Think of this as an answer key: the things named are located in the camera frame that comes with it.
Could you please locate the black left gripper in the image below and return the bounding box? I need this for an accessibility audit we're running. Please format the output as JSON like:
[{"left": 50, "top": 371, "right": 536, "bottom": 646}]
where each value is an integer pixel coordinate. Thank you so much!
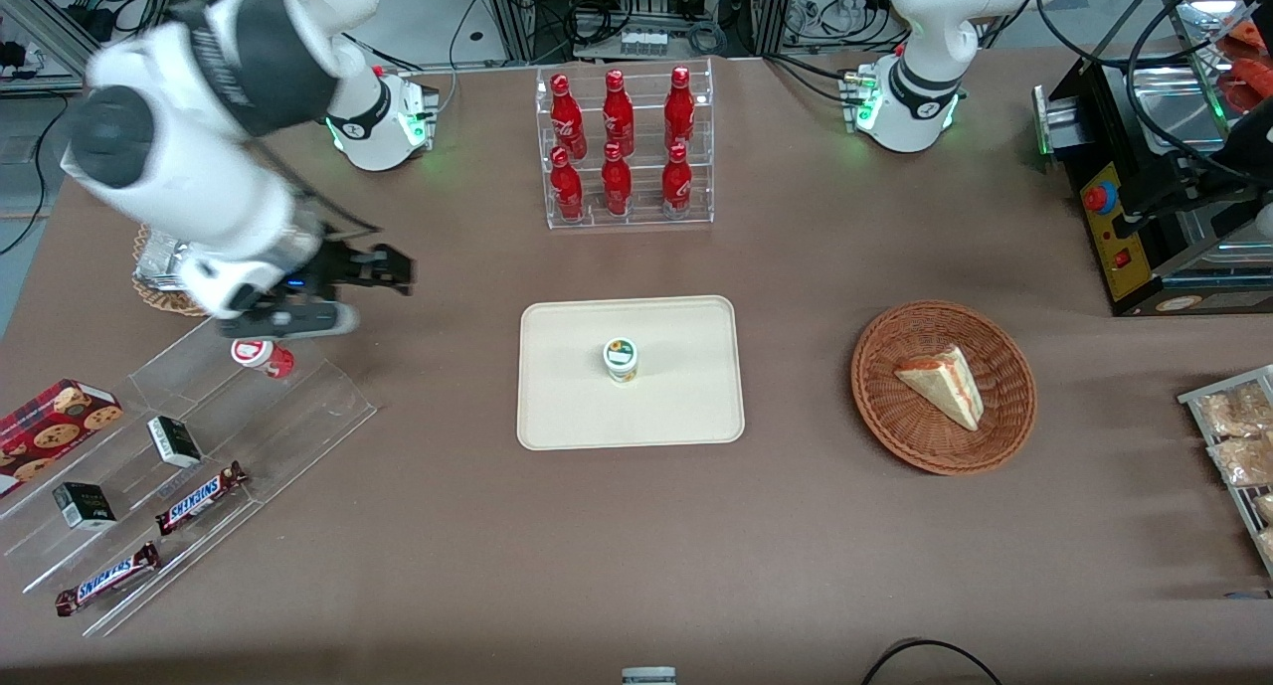
[{"left": 1112, "top": 151, "right": 1269, "bottom": 241}]

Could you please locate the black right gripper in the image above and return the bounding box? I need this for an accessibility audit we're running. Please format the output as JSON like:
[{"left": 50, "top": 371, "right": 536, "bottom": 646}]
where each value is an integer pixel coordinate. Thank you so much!
[{"left": 290, "top": 230, "right": 416, "bottom": 304}]

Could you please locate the green gum bottle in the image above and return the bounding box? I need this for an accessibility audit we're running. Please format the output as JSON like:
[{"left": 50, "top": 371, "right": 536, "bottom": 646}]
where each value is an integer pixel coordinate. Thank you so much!
[{"left": 603, "top": 337, "right": 640, "bottom": 385}]

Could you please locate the red gum bottle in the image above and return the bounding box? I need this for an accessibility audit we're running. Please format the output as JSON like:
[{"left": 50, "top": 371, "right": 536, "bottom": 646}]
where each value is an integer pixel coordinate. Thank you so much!
[{"left": 231, "top": 339, "right": 295, "bottom": 379}]

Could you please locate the cream plastic tray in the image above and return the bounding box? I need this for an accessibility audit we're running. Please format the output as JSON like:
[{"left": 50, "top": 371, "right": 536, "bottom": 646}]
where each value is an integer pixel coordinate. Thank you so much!
[{"left": 516, "top": 295, "right": 746, "bottom": 451}]

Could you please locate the black sealing machine yellow panel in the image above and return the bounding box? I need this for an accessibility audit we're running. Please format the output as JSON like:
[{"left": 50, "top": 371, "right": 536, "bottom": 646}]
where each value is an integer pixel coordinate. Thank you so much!
[{"left": 1031, "top": 54, "right": 1273, "bottom": 317}]

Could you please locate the clear acrylic step stand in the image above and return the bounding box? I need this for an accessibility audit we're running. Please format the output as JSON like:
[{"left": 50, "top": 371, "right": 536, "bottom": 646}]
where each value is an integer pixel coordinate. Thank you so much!
[{"left": 0, "top": 312, "right": 379, "bottom": 638}]

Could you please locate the red cola bottle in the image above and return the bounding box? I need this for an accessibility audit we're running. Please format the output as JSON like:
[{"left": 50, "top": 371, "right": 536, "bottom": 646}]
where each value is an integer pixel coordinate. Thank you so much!
[
  {"left": 603, "top": 70, "right": 636, "bottom": 157},
  {"left": 661, "top": 143, "right": 693, "bottom": 219},
  {"left": 663, "top": 66, "right": 696, "bottom": 152},
  {"left": 550, "top": 74, "right": 588, "bottom": 159},
  {"left": 550, "top": 147, "right": 585, "bottom": 222},
  {"left": 601, "top": 142, "right": 634, "bottom": 217}
]

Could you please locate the silver metal container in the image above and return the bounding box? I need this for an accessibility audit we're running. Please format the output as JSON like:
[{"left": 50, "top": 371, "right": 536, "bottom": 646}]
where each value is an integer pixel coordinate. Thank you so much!
[{"left": 1162, "top": 0, "right": 1273, "bottom": 119}]

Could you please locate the oval tan wicker basket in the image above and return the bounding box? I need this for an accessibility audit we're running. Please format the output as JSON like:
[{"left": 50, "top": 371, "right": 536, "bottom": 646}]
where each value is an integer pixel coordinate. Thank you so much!
[{"left": 132, "top": 223, "right": 215, "bottom": 317}]

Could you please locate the silver foil container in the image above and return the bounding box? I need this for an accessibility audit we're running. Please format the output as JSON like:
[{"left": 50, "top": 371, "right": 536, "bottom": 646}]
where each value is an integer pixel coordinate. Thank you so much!
[{"left": 136, "top": 238, "right": 192, "bottom": 290}]

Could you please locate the small black box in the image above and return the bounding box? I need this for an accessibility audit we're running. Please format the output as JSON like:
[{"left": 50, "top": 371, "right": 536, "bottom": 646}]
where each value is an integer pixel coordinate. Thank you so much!
[
  {"left": 52, "top": 481, "right": 117, "bottom": 532},
  {"left": 147, "top": 416, "right": 204, "bottom": 468}
]

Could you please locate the wrapped triangle sandwich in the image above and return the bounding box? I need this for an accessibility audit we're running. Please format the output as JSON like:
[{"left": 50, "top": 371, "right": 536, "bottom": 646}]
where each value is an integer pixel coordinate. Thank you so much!
[{"left": 894, "top": 344, "right": 986, "bottom": 432}]

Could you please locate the Snickers chocolate bar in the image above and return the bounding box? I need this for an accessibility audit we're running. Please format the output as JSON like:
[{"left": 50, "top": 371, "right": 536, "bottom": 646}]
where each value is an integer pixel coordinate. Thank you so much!
[
  {"left": 155, "top": 461, "right": 249, "bottom": 537},
  {"left": 55, "top": 541, "right": 161, "bottom": 617}
]

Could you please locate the metal equipment rack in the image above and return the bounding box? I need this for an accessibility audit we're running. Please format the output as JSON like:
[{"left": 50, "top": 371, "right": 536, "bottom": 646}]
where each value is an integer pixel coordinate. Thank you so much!
[{"left": 477, "top": 0, "right": 797, "bottom": 62}]

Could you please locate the clear acrylic bottle rack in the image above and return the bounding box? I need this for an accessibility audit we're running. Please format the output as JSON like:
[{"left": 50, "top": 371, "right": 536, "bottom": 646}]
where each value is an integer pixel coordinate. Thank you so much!
[{"left": 535, "top": 58, "right": 715, "bottom": 231}]

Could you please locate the round brown wicker basket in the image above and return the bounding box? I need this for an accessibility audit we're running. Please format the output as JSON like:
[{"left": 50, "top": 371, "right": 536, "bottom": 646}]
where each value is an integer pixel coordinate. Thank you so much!
[{"left": 850, "top": 300, "right": 1038, "bottom": 476}]

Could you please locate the red cookie box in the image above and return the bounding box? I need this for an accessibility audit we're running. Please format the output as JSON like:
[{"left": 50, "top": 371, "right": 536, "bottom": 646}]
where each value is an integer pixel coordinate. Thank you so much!
[{"left": 0, "top": 379, "right": 124, "bottom": 499}]

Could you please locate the thick black cable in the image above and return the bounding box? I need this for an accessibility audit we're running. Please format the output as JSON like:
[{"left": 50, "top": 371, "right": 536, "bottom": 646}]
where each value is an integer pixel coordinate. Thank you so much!
[
  {"left": 1124, "top": 0, "right": 1273, "bottom": 184},
  {"left": 1034, "top": 0, "right": 1244, "bottom": 72}
]

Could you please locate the grey wire rack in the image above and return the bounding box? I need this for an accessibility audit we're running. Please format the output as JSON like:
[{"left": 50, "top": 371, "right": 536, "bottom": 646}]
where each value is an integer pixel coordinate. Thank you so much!
[{"left": 1178, "top": 365, "right": 1273, "bottom": 577}]

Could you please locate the thin black floor cable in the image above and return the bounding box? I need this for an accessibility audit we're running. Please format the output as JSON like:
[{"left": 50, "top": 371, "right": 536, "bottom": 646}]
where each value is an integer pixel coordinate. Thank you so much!
[{"left": 0, "top": 93, "right": 71, "bottom": 258}]

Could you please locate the black looped cable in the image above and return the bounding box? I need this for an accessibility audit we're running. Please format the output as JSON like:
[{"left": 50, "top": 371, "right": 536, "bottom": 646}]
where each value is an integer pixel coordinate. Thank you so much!
[{"left": 860, "top": 639, "right": 1005, "bottom": 685}]

